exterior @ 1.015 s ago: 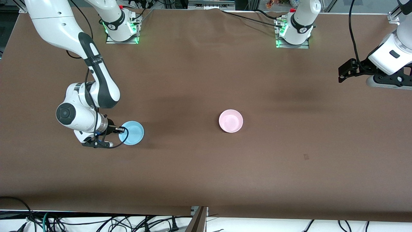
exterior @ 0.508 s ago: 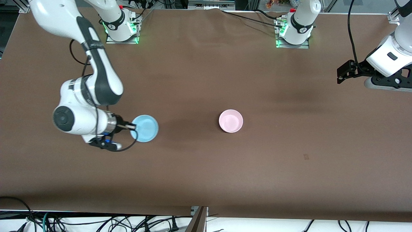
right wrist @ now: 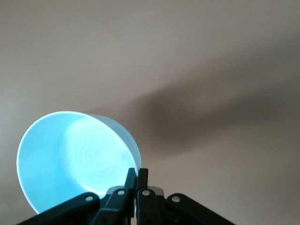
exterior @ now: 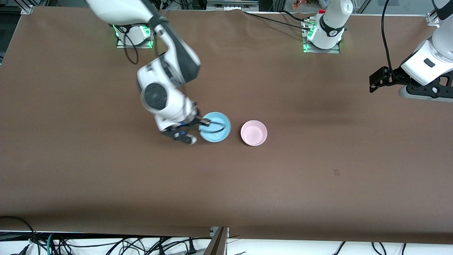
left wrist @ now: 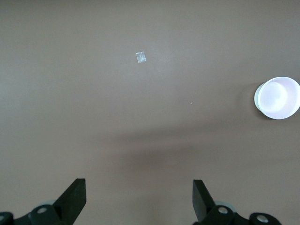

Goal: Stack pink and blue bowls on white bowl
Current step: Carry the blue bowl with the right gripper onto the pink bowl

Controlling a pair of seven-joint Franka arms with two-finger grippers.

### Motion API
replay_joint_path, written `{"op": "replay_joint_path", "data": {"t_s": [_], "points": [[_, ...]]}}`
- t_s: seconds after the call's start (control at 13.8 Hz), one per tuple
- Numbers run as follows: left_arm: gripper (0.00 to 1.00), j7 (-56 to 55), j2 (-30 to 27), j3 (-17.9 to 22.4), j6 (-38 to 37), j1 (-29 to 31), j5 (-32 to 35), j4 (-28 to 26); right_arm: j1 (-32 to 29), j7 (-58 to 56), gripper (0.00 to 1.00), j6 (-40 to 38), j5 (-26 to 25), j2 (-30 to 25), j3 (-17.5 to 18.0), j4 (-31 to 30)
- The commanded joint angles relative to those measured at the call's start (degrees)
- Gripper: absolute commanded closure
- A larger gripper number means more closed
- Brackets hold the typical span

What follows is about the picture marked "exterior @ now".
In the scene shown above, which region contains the light blue bowl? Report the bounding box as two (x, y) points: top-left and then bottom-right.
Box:
(199, 112), (232, 143)

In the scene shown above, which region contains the pink bowl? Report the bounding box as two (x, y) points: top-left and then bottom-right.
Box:
(241, 120), (268, 145)

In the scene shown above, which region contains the brown table cover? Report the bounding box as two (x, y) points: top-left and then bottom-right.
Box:
(0, 6), (453, 245)

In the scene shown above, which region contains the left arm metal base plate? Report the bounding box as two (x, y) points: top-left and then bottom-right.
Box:
(302, 18), (341, 54)

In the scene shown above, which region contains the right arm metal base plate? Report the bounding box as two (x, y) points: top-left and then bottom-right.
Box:
(116, 23), (154, 49)

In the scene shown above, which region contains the black cable to arm base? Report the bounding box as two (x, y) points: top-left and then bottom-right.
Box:
(243, 10), (314, 30)

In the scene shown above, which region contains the aluminium frame post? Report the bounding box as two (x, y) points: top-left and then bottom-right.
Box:
(203, 227), (230, 255)

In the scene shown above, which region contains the grey rail unit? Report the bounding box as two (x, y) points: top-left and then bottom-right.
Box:
(207, 0), (259, 11)

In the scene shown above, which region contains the black looped floor cable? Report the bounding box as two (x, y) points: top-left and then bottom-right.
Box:
(0, 216), (40, 255)

